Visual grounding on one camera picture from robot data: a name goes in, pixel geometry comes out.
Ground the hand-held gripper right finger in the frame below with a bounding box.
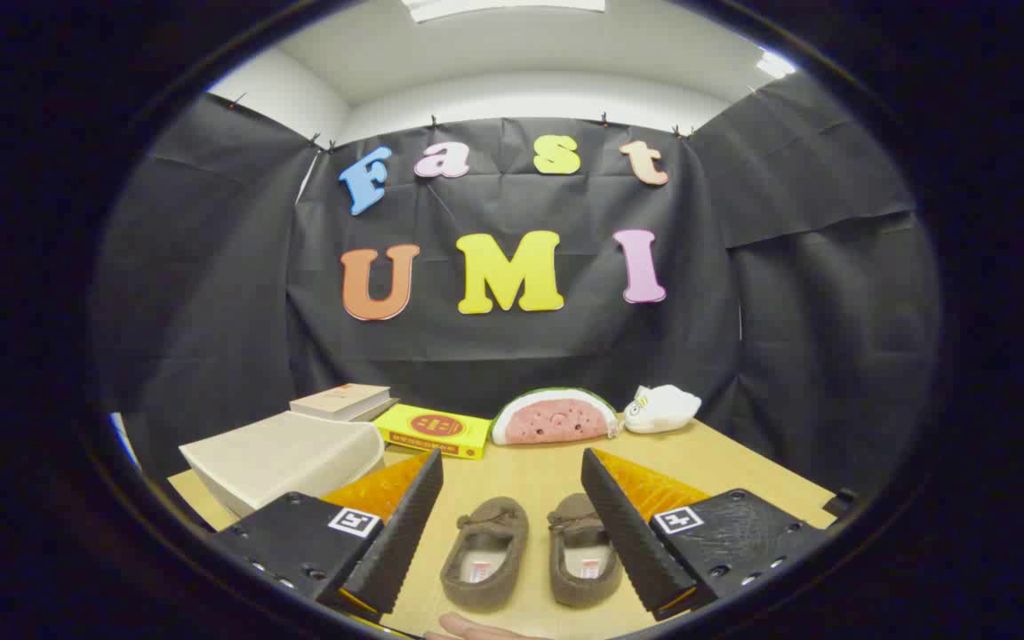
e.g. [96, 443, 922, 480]
[580, 447, 833, 621]

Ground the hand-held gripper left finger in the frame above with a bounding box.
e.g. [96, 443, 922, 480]
[210, 448, 444, 621]

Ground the cream fabric storage box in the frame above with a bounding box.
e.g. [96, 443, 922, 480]
[179, 411, 386, 518]

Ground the brown fuzzy shoe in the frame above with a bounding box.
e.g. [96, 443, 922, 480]
[548, 493, 624, 609]
[439, 496, 530, 612]

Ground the white plush toy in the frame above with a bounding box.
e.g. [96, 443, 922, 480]
[623, 384, 702, 435]

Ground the beige paperback book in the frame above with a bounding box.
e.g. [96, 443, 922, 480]
[290, 384, 393, 419]

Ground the grey-beige book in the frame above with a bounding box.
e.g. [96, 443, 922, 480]
[348, 396, 400, 424]

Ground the yellow book with red circle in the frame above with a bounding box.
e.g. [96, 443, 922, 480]
[373, 404, 492, 460]

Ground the watermelon slice plush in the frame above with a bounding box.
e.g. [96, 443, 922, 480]
[490, 388, 621, 446]

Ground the small ceiling light panel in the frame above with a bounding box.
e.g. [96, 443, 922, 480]
[754, 49, 797, 81]

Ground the large ceiling light panel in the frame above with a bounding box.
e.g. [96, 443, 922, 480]
[401, 0, 606, 23]

